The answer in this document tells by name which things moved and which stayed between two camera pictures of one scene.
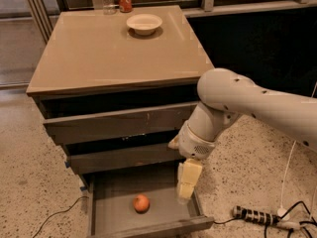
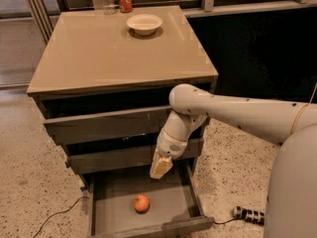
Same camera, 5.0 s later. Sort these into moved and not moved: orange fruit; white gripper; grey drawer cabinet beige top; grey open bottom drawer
Moved: white gripper
Not moved: grey drawer cabinet beige top; grey open bottom drawer; orange fruit
